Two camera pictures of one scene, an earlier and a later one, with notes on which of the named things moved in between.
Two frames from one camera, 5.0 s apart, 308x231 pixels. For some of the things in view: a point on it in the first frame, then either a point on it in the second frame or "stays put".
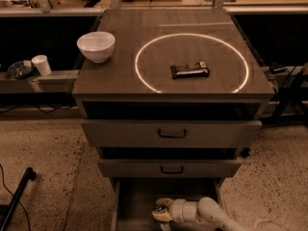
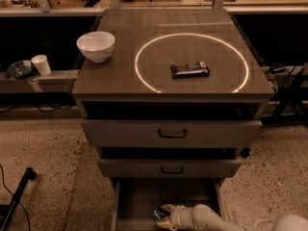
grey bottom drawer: [133, 198] stays put
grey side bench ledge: [58, 82] stays put
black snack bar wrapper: [190, 70] stays put
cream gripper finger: [164, 216] -> [165, 222]
